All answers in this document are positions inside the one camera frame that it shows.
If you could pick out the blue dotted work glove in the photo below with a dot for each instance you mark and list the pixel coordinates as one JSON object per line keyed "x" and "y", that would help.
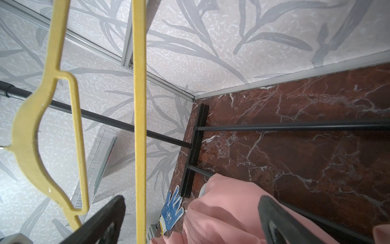
{"x": 172, "y": 211}

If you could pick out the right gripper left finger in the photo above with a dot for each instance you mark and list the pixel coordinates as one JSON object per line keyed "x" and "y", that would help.
{"x": 104, "y": 227}

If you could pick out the pink jacket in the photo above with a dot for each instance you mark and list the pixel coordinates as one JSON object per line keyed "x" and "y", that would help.
{"x": 226, "y": 213}

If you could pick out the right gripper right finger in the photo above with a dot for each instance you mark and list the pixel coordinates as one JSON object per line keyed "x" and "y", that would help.
{"x": 280, "y": 227}

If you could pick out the black clothes rack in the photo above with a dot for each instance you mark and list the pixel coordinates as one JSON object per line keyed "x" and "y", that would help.
{"x": 339, "y": 232}

